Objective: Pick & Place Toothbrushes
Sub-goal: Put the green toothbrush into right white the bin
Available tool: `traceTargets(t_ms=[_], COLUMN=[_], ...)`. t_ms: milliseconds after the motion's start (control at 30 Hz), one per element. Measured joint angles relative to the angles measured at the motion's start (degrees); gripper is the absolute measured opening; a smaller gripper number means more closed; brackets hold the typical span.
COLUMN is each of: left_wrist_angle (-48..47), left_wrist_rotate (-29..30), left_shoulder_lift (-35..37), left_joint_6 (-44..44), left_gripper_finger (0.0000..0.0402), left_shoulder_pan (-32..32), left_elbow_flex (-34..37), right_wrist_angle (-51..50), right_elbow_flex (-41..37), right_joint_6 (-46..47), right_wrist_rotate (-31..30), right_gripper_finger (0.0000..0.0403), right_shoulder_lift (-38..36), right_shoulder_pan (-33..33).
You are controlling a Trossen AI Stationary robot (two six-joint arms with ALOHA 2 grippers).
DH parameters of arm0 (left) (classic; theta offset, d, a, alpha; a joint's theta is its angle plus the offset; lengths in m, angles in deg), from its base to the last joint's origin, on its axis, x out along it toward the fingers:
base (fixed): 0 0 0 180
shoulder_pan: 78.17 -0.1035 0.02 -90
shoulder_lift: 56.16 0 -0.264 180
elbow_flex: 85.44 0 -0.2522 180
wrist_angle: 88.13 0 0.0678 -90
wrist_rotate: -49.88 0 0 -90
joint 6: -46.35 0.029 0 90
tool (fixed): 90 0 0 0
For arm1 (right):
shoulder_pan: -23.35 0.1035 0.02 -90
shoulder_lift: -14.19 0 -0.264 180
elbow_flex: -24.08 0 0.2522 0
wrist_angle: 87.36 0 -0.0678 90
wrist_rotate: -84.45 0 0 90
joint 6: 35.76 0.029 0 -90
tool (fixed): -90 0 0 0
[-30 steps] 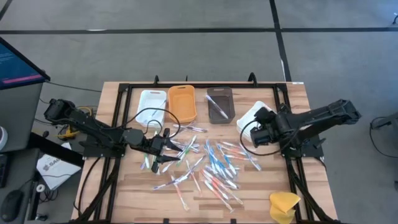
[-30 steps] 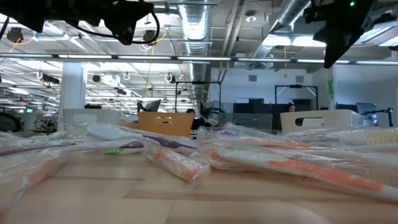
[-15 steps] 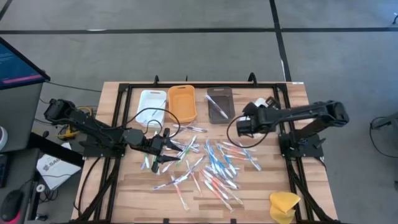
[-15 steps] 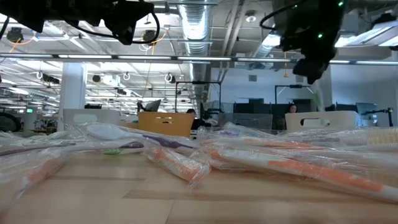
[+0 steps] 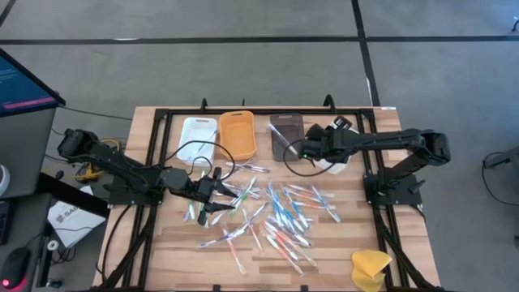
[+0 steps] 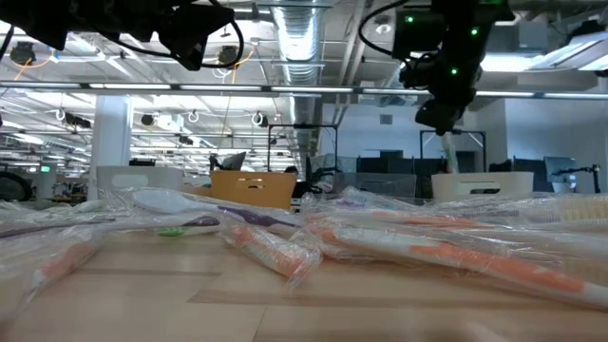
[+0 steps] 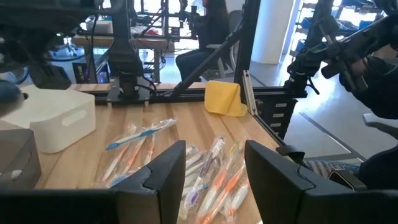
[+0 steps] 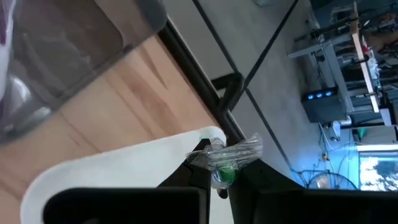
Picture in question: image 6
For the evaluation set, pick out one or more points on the green toothbrush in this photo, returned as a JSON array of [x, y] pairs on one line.
[[185, 231], [450, 152]]

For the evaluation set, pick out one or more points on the white plastic bin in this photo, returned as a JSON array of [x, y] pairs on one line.
[[482, 185], [138, 180]]

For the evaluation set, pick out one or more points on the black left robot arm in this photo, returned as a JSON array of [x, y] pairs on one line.
[[71, 19]]

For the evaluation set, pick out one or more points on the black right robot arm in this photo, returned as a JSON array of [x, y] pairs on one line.
[[456, 19]]

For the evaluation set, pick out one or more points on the long horizontal light bar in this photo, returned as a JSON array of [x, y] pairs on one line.
[[142, 86]]

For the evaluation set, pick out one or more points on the round ceiling sensor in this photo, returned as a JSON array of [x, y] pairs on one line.
[[383, 27]]

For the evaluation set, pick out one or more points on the orange wrapped toothbrush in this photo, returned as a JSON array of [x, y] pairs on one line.
[[271, 252], [475, 263], [418, 221], [52, 266]]

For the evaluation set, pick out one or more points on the grey desk monitor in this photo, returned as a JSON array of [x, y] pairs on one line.
[[560, 171]]

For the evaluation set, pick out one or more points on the white building pillar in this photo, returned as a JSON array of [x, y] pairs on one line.
[[111, 133]]

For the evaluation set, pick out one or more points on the tilted grey monitor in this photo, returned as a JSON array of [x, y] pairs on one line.
[[235, 161]]

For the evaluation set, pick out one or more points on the orange plastic bin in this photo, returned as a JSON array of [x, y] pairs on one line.
[[254, 190]]

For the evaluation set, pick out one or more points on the green exit sign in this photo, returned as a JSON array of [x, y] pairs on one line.
[[45, 168]]

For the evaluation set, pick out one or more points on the black frame stand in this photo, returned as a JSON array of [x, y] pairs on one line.
[[304, 126], [484, 152]]

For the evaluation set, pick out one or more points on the silver ribbed air duct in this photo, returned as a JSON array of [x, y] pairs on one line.
[[299, 47]]

